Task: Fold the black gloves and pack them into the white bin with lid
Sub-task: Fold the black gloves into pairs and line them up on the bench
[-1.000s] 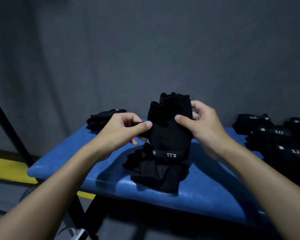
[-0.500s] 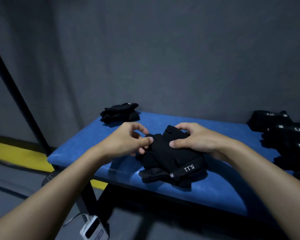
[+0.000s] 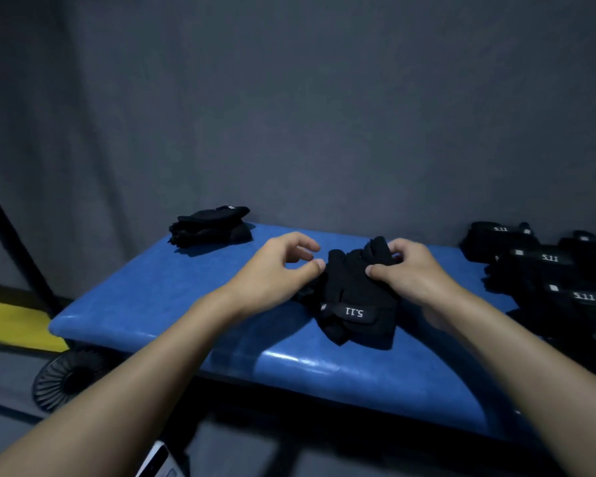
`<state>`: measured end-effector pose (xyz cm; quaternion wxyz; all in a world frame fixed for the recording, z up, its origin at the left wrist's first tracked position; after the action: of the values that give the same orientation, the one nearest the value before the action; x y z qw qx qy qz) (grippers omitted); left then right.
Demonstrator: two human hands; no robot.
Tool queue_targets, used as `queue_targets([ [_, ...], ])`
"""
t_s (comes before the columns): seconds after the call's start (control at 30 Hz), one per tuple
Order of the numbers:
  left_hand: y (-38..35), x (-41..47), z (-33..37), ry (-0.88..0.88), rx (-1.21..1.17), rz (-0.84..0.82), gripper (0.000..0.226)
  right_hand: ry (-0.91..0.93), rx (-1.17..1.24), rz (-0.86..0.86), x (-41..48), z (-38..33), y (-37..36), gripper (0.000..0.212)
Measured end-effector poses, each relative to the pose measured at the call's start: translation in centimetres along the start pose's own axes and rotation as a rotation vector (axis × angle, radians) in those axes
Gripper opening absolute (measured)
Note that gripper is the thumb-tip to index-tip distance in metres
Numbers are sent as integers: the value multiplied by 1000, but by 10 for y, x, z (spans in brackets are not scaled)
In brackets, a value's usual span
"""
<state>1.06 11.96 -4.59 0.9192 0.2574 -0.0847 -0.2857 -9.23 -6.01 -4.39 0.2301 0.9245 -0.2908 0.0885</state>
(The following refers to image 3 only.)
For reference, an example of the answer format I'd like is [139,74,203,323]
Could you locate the person's left forearm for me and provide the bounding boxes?
[0,290,244,477]

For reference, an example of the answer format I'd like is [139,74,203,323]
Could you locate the black floor fan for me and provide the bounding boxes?
[32,347,113,413]

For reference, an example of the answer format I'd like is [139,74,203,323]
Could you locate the person's left hand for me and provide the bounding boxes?
[223,231,326,321]

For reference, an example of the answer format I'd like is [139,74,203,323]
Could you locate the person's right forearm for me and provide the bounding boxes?
[426,285,596,477]

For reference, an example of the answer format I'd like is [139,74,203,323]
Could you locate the black metal pole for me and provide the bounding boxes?
[0,171,60,316]

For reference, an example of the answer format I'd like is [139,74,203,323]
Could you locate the yellow floor mat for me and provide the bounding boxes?
[0,297,70,353]

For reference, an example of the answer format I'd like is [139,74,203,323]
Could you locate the pile of black gloves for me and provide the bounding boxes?
[168,205,254,249]

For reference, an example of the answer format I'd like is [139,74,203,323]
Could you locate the blue padded bench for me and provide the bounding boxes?
[48,222,596,443]

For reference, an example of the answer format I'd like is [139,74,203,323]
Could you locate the person's right hand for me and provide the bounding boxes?
[365,237,466,313]

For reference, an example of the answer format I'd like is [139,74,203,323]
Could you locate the white power bank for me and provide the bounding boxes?
[136,441,185,477]

